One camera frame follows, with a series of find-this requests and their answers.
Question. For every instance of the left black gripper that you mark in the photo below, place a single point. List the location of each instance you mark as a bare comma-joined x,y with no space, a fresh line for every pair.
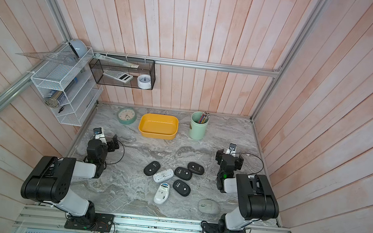
111,144

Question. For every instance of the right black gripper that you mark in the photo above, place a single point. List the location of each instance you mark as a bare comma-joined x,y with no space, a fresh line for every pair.
229,159

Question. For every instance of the black mouse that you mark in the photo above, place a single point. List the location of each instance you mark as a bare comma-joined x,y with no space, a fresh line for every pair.
183,173
195,168
152,168
181,187

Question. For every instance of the white mouse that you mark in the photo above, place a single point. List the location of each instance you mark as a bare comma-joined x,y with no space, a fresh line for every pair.
163,175
162,193

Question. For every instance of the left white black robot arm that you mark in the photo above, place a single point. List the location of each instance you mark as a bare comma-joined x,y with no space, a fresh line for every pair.
49,183

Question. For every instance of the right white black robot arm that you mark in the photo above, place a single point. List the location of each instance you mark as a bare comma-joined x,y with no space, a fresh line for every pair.
256,199

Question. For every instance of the yellow plastic storage box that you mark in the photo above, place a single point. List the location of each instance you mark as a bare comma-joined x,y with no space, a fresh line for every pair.
159,126

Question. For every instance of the green pen cup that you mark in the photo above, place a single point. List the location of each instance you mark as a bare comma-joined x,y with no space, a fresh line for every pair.
196,130

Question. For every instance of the green round clock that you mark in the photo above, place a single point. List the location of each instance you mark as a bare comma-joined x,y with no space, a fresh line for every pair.
127,116

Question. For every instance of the pens in cup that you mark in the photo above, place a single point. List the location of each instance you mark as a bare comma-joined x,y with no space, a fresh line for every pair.
204,118

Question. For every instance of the rolled items on shelf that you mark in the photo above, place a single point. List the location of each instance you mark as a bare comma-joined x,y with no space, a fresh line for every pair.
54,98

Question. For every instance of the white calculator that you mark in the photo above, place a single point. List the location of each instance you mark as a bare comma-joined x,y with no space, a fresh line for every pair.
118,75

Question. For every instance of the white tape roll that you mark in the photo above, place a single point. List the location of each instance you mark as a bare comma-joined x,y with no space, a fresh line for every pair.
144,82

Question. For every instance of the green ruler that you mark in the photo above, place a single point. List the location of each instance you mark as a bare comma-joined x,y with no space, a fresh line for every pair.
116,61

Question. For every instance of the grey round speaker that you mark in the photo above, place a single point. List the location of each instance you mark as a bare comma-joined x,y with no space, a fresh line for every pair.
78,47

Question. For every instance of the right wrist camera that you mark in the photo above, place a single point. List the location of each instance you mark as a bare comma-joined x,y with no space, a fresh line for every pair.
231,149

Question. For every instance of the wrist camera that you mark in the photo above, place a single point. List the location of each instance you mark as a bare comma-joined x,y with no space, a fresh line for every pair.
231,149
99,133

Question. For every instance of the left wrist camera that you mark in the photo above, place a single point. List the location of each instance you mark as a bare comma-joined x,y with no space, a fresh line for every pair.
99,133

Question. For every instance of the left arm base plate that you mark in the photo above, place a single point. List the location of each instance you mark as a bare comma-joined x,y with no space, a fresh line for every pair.
94,222

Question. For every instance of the white wire shelf rack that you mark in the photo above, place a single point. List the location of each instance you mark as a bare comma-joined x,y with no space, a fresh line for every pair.
80,99

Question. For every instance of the black wire basket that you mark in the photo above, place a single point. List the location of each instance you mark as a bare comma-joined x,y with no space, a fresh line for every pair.
98,67

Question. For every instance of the aluminium front rail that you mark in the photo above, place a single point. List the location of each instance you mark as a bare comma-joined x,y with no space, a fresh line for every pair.
50,218

